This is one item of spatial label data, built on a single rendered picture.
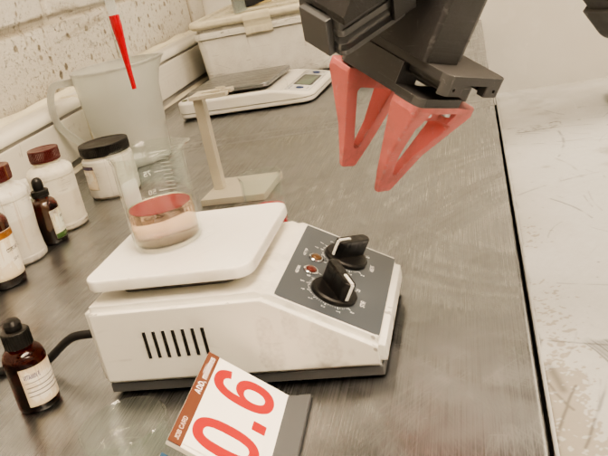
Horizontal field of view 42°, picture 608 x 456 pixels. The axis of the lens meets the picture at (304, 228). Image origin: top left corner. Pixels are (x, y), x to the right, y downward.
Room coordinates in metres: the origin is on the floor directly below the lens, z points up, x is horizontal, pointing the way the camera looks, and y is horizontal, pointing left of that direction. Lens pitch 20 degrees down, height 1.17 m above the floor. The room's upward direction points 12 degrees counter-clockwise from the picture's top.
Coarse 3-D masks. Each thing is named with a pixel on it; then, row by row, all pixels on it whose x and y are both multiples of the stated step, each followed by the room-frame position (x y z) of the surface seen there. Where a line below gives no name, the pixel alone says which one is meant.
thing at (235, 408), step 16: (224, 368) 0.43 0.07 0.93; (208, 384) 0.41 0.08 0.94; (224, 384) 0.42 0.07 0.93; (240, 384) 0.43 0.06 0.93; (256, 384) 0.43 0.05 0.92; (208, 400) 0.40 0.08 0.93; (224, 400) 0.41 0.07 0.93; (240, 400) 0.41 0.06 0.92; (256, 400) 0.42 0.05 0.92; (272, 400) 0.42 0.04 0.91; (208, 416) 0.39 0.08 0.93; (224, 416) 0.39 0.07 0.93; (240, 416) 0.40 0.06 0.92; (256, 416) 0.40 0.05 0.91; (272, 416) 0.41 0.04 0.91; (192, 432) 0.37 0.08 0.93; (208, 432) 0.37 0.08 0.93; (224, 432) 0.38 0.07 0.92; (240, 432) 0.38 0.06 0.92; (256, 432) 0.39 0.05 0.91; (192, 448) 0.36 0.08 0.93; (208, 448) 0.36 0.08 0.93; (224, 448) 0.37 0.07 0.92; (240, 448) 0.37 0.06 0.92; (256, 448) 0.38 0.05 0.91
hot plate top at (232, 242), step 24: (216, 216) 0.57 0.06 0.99; (240, 216) 0.56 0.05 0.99; (264, 216) 0.55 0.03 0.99; (216, 240) 0.52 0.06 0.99; (240, 240) 0.51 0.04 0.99; (264, 240) 0.50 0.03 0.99; (120, 264) 0.51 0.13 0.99; (144, 264) 0.50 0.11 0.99; (168, 264) 0.49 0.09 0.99; (192, 264) 0.48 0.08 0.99; (216, 264) 0.47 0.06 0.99; (240, 264) 0.46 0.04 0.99; (96, 288) 0.49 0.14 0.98; (120, 288) 0.48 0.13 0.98
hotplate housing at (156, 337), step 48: (288, 240) 0.54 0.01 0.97; (144, 288) 0.50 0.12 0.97; (192, 288) 0.49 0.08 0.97; (240, 288) 0.47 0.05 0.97; (96, 336) 0.49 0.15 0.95; (144, 336) 0.48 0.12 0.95; (192, 336) 0.47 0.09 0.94; (240, 336) 0.46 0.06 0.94; (288, 336) 0.45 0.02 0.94; (336, 336) 0.44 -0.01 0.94; (384, 336) 0.45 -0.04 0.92; (144, 384) 0.48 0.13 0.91; (192, 384) 0.47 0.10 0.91
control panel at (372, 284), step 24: (312, 240) 0.55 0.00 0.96; (288, 264) 0.50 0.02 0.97; (312, 264) 0.51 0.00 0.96; (384, 264) 0.54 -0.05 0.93; (288, 288) 0.47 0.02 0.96; (360, 288) 0.49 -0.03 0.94; (384, 288) 0.50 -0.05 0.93; (336, 312) 0.45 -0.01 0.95; (360, 312) 0.46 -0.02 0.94; (384, 312) 0.47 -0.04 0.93
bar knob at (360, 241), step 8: (336, 240) 0.52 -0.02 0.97; (344, 240) 0.52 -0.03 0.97; (352, 240) 0.53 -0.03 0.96; (360, 240) 0.53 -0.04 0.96; (368, 240) 0.54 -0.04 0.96; (328, 248) 0.53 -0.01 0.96; (336, 248) 0.52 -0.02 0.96; (344, 248) 0.52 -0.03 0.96; (352, 248) 0.53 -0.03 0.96; (360, 248) 0.53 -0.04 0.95; (328, 256) 0.52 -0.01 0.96; (336, 256) 0.52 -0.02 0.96; (344, 256) 0.52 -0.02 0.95; (352, 256) 0.53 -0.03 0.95; (360, 256) 0.53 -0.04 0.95; (344, 264) 0.52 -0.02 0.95; (352, 264) 0.52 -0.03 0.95; (360, 264) 0.52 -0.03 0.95
